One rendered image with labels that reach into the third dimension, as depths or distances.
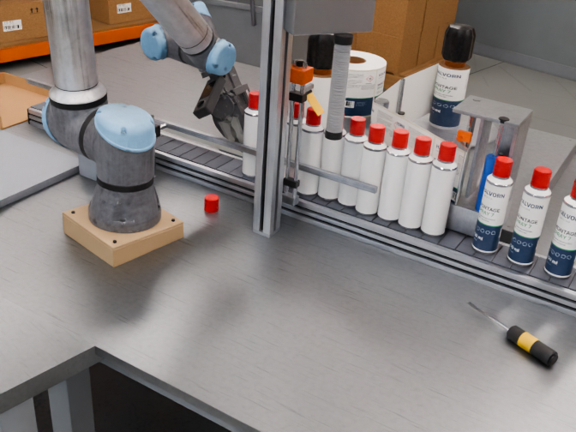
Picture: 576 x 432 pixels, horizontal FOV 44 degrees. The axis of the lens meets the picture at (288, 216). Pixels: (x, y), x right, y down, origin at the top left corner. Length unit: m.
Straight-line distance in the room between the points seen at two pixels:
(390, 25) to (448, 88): 3.04
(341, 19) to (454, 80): 0.72
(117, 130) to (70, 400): 0.54
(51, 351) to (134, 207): 0.36
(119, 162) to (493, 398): 0.81
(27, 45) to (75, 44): 3.91
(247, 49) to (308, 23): 2.53
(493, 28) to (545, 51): 0.49
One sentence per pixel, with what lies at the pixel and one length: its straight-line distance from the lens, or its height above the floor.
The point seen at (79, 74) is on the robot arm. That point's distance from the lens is 1.49.
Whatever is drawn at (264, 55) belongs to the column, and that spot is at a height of 1.23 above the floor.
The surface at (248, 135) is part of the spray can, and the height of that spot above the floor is 0.99.
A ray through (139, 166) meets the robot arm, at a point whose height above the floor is 1.01.
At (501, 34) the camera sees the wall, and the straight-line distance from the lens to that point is 6.32.
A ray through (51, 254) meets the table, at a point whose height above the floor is 0.83.
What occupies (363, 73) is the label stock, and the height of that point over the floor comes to 1.02.
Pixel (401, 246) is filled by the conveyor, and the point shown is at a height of 0.85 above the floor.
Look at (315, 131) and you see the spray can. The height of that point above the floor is 1.04.
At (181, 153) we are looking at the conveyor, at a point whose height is 0.88.
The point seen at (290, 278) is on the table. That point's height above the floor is 0.83.
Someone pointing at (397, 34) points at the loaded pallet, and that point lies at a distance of 5.06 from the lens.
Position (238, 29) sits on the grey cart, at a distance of 3.88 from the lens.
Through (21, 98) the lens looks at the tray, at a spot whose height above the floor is 0.83.
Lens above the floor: 1.63
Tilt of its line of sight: 29 degrees down
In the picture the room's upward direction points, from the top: 4 degrees clockwise
